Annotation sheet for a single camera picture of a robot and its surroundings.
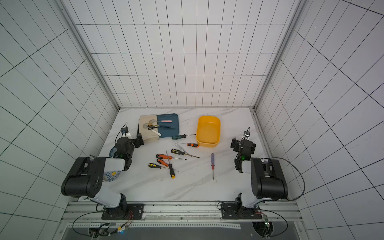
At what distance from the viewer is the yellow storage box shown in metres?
0.98

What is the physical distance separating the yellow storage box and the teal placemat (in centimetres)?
16

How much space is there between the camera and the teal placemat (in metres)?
1.06

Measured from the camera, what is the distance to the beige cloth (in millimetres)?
1022

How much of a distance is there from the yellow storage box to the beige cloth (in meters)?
0.30

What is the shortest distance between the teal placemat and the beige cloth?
0.09ft
